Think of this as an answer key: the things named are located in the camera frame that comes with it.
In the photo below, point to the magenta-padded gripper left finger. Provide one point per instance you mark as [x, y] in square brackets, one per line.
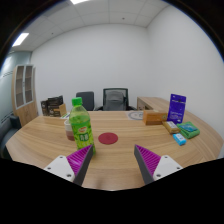
[60, 166]

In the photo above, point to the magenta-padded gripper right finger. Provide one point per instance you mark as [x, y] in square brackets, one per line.
[166, 166]

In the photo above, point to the green drink bottle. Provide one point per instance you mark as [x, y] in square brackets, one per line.
[81, 128]

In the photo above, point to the small blue box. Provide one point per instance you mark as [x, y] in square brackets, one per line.
[180, 139]

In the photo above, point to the white and pink cup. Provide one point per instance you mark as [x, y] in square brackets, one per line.
[68, 131]

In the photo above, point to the small tan box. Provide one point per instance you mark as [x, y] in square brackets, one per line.
[171, 127]

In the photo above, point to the green flat box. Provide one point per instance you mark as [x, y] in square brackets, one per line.
[188, 130]

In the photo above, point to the orange-brown cardboard box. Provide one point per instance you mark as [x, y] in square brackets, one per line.
[154, 117]

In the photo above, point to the flat round red coaster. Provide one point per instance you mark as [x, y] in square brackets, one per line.
[108, 138]

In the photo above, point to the purple standing package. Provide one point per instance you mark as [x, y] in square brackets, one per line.
[176, 108]

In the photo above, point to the small dark brown box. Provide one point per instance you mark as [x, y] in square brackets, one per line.
[44, 107]

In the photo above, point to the dark sofa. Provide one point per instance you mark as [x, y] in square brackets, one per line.
[8, 131]

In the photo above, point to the wooden side desk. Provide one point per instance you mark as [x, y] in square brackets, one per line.
[153, 102]

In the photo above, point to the dark printed box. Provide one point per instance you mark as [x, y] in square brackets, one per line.
[55, 100]

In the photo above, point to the wooden shelf unit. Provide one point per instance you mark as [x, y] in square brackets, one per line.
[26, 106]

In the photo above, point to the black office chair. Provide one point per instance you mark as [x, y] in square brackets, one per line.
[86, 100]

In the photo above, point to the grey mesh office chair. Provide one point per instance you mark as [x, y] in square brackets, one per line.
[115, 99]

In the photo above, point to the rectangular ceiling light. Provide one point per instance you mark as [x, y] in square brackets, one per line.
[78, 1]
[20, 39]

